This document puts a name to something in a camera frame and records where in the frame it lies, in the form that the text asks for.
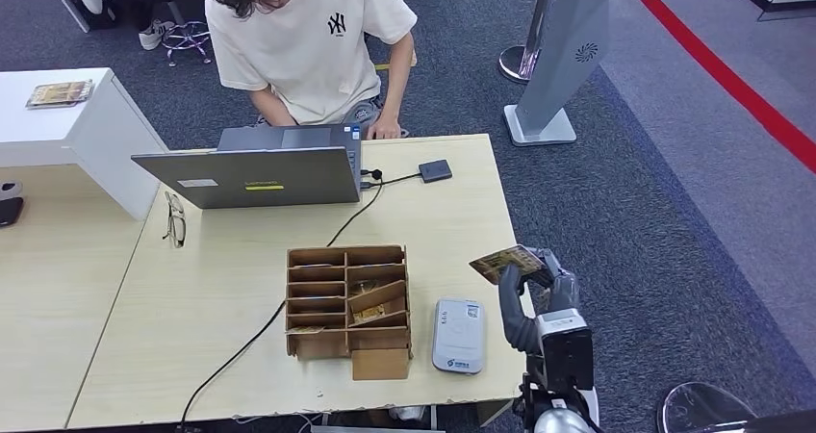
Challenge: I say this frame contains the person's left hand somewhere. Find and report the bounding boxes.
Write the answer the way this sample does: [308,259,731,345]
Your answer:
[366,112,403,141]

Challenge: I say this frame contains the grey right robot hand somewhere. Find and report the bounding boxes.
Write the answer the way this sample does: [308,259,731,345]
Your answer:
[497,246,582,356]

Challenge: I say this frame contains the gold patterned ID card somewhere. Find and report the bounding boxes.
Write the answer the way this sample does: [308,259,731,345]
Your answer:
[468,244,556,290]

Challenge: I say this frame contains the pale grey card reader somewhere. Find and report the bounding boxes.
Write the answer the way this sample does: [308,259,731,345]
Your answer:
[432,298,487,376]

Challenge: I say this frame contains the small black square device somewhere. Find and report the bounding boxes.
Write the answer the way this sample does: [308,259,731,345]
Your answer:
[418,159,454,185]

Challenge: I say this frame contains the yellow floor tape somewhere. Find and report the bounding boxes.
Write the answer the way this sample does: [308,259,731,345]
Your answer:
[374,47,419,72]

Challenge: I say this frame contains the tan table leg panel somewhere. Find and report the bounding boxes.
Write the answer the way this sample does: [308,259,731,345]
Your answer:
[476,399,521,429]

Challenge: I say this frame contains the grey laptop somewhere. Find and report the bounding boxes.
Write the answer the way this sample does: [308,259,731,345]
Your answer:
[130,123,365,211]

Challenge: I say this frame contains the cardboard slot organizer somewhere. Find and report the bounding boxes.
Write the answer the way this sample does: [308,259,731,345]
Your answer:
[285,244,415,361]

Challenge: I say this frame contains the grey kiosk stand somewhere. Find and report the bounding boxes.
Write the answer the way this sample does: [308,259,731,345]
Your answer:
[503,0,611,147]

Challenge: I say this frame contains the round glossy grey cover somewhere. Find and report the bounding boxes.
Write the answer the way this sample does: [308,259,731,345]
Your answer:
[656,382,758,433]

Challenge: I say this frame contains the eyeglasses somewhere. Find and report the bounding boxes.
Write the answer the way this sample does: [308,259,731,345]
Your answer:
[162,191,188,249]

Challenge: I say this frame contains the white cabinet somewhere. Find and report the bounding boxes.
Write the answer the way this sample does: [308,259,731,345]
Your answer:
[0,66,170,222]

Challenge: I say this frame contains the stack of patterned cards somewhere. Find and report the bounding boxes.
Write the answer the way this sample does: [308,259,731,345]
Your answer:
[25,79,95,110]

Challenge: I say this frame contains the black and grey device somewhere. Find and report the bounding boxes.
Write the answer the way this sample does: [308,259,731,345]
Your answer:
[0,180,27,229]

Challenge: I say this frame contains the short black device cable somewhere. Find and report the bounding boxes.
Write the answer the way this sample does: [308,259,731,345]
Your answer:
[360,172,422,191]

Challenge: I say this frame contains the long black power cable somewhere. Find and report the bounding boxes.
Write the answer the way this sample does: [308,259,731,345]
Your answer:
[178,168,386,431]

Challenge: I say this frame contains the chrome stanchion post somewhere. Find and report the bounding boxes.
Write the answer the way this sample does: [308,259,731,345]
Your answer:
[497,0,564,86]

